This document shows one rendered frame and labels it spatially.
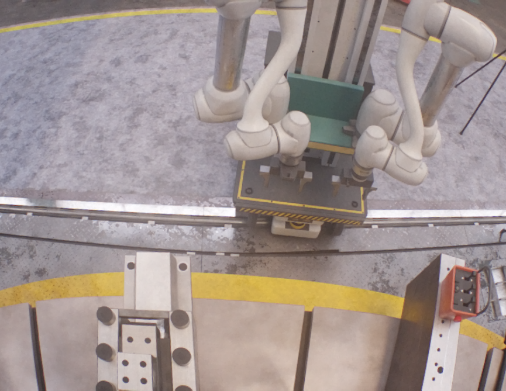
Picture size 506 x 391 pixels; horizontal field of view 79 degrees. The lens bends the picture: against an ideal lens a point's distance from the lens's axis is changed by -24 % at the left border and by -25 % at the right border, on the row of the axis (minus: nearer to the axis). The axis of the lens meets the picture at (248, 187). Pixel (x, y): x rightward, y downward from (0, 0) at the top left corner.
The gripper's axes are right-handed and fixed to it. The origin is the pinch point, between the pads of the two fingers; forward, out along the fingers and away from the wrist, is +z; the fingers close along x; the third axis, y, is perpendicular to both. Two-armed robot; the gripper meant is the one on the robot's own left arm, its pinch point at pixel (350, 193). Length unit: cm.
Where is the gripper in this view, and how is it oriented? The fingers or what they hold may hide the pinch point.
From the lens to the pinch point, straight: 163.4
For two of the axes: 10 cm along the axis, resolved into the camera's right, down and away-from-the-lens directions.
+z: -0.7, 5.7, 8.2
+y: -1.1, 8.1, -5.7
